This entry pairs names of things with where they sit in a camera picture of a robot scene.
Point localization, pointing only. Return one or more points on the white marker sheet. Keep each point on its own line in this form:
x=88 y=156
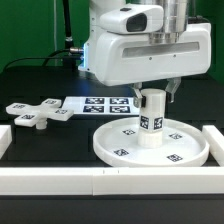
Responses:
x=101 y=105

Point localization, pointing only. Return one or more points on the white front fence rail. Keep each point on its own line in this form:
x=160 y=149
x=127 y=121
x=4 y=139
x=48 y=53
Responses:
x=111 y=181

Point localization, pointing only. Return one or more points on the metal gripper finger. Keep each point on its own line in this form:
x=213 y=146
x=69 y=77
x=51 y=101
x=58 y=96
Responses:
x=172 y=87
x=139 y=100

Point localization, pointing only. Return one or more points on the white right fence block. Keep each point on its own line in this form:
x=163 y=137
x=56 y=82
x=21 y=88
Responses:
x=216 y=141

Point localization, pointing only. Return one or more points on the white fence block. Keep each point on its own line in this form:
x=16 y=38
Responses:
x=216 y=141
x=5 y=138

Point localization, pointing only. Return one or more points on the white round table top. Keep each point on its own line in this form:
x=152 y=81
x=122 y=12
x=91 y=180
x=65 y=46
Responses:
x=116 y=143

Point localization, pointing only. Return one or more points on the white left fence block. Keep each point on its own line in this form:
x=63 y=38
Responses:
x=5 y=138

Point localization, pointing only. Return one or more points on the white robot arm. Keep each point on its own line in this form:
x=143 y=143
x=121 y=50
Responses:
x=163 y=20

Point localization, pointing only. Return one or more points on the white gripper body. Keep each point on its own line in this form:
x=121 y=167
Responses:
x=127 y=59

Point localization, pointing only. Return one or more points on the white cross-shaped table base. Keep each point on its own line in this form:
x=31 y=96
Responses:
x=29 y=116

